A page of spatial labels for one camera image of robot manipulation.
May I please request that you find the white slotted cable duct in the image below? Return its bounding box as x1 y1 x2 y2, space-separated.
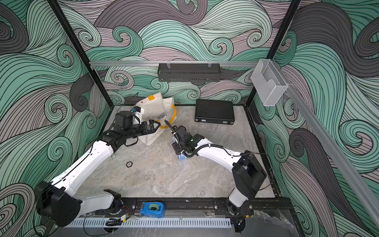
67 217 232 229

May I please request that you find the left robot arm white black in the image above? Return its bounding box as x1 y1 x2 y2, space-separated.
35 111 160 227

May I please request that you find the black ribbed hard case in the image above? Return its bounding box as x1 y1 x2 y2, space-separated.
194 99 235 125

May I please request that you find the aluminium wall rail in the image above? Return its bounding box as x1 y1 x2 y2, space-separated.
88 60 258 68

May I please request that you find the black wall tray shelf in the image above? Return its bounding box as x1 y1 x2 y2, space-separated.
158 63 221 83

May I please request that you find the clear acrylic wall holder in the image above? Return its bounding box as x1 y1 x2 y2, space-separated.
251 59 288 107

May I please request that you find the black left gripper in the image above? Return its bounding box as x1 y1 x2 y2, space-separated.
123 120 160 141

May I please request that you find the black corner frame post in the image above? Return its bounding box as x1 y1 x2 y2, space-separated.
245 1 301 108

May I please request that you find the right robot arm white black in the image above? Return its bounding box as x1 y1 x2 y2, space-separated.
169 125 266 215

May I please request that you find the white canvas tote bag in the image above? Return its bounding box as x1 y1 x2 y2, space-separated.
135 93 177 146

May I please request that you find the blue compass set case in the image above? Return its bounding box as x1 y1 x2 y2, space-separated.
177 152 187 161

